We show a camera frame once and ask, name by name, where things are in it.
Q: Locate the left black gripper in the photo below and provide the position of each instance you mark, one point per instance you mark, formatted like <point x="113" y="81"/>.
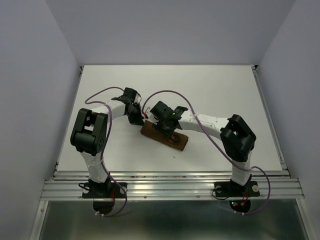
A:
<point x="138" y="121"/>

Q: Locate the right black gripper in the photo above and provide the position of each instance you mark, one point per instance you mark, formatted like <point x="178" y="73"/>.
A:
<point x="157" y="126"/>

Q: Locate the brown cloth napkin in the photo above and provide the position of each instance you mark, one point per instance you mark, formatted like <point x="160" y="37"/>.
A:
<point x="150" y="132"/>

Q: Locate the brown wooden spoon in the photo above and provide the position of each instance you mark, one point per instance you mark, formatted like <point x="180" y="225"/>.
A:
<point x="174" y="139"/>

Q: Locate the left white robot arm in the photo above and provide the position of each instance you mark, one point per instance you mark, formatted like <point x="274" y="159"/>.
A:
<point x="92" y="129"/>

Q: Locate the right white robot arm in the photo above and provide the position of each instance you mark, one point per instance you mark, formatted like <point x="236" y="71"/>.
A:
<point x="237" y="138"/>

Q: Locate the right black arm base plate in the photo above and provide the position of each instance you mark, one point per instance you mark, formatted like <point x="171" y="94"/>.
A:
<point x="231" y="189"/>

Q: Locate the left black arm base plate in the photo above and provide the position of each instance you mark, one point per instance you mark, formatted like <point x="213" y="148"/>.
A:
<point x="109" y="190"/>

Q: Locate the aluminium front rail frame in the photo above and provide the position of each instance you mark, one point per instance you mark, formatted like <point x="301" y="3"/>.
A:
<point x="173" y="186"/>

